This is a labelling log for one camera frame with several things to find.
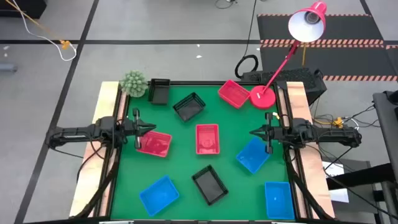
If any grey floor object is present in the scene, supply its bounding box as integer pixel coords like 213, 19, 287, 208
0, 63, 18, 73

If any white floor cable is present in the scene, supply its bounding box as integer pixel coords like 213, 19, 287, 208
11, 0, 78, 62

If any black furniture block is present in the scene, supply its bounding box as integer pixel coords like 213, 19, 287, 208
0, 0, 47, 19

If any black plastic basket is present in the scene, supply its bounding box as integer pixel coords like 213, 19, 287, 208
191, 164, 229, 207
147, 78, 171, 106
172, 91, 206, 123

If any red desk lamp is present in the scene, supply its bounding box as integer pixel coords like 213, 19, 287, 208
249, 1, 328, 110

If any blue plastic basket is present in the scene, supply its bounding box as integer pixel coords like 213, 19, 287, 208
264, 181, 295, 221
235, 136, 271, 174
139, 174, 180, 217

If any black equipment cart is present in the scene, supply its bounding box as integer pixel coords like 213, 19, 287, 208
372, 90, 398, 187

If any red plastic basket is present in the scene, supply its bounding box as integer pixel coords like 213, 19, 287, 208
195, 124, 221, 156
217, 79, 251, 110
136, 130, 173, 158

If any green table mat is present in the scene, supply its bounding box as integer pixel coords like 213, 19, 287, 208
110, 84, 296, 221

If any black coiled floor cable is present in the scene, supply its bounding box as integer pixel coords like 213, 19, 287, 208
234, 0, 259, 80

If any light wooden table board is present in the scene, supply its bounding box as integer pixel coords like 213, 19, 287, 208
276, 81, 336, 218
68, 81, 128, 218

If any orange cord with yellow connector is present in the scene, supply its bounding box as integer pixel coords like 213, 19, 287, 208
4, 0, 71, 50

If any white paper sheet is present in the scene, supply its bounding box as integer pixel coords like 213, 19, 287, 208
322, 161, 345, 177
328, 188, 350, 203

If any thin black floor cable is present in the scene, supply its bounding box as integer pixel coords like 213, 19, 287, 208
215, 0, 239, 9

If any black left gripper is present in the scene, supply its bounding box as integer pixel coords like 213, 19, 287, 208
123, 108, 157, 149

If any black hazard-striped floor mat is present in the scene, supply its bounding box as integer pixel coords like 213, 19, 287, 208
257, 13, 398, 82

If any green potted succulent plant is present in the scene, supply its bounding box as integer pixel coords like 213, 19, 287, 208
119, 70, 149, 98

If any black stand frame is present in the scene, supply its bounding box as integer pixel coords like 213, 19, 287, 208
323, 158, 398, 224

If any black perforated equipment case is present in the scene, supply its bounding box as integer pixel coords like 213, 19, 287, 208
241, 67, 328, 106

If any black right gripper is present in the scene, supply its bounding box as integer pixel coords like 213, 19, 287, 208
249, 112, 283, 155

